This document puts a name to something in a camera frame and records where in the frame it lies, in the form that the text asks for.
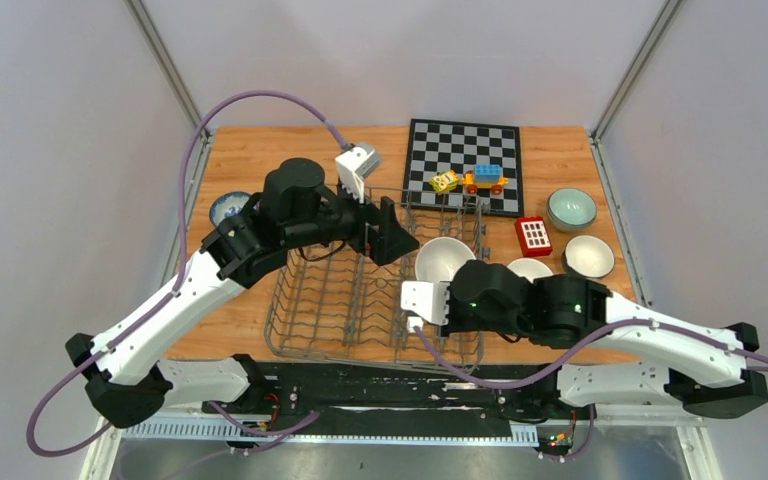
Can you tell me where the white blue floral bowl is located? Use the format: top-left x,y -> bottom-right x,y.
209,191 -> 251,227

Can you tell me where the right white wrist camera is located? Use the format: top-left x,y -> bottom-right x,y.
400,281 -> 450,332

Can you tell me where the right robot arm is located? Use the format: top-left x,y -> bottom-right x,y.
443,260 -> 768,419

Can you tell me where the grey wire dish rack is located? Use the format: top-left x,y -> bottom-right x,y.
264,188 -> 489,372

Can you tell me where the red toy brick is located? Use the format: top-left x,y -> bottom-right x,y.
515,216 -> 553,258

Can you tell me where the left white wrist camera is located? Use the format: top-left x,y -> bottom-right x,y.
335,142 -> 382,204

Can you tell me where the light teal checked bowl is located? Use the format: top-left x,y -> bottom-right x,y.
547,188 -> 598,232

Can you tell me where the teal white bowl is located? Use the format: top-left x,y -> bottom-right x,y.
561,235 -> 616,279

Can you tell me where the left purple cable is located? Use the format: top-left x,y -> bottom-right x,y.
24,89 -> 352,460

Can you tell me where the yellow toy block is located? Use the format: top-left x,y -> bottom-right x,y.
428,170 -> 462,194

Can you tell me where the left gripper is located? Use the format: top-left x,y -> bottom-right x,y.
286,173 -> 420,264

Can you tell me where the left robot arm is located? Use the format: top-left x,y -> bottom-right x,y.
66,149 -> 419,429

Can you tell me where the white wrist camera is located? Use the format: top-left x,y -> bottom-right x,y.
400,281 -> 450,332
335,142 -> 382,204

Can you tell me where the beige bowl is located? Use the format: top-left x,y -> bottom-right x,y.
507,258 -> 554,282
414,237 -> 476,282

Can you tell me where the black white chessboard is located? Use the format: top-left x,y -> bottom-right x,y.
401,119 -> 525,218

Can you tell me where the blue orange toy car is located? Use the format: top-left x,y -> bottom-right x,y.
462,164 -> 507,195

